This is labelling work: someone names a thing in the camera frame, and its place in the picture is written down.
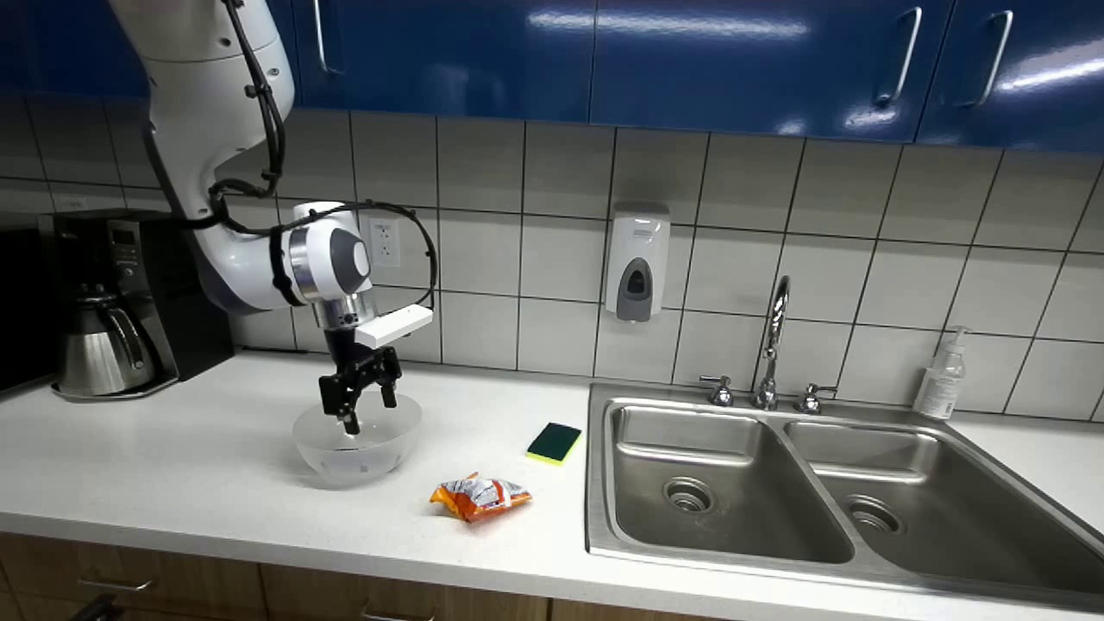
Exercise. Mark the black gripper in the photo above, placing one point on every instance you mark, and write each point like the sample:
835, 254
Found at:
357, 368

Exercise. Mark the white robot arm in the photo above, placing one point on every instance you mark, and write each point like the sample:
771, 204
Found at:
217, 93

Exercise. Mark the orange silver snack packet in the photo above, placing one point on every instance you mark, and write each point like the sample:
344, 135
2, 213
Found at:
476, 496

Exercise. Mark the green yellow sponge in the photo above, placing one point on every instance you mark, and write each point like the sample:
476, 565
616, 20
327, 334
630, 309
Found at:
553, 441

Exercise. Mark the black coffee maker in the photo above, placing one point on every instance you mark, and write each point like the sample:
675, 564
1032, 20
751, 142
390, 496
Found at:
147, 261

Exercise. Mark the steel coffee carafe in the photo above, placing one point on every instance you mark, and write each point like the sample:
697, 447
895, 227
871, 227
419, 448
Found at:
108, 354

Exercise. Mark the white soap dispenser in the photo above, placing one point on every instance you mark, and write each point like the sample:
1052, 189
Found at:
637, 264

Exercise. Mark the chrome faucet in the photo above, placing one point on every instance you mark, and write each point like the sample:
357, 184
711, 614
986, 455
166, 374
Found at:
763, 384

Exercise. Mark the wooden base cabinet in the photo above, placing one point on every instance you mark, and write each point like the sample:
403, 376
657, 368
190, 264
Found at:
71, 581

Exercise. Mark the stainless double sink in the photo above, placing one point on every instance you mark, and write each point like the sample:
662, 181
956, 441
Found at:
856, 496

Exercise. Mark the blue upper cabinets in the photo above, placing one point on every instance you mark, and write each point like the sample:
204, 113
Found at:
986, 73

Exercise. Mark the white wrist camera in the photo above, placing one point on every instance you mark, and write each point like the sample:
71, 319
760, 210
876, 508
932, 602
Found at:
376, 331

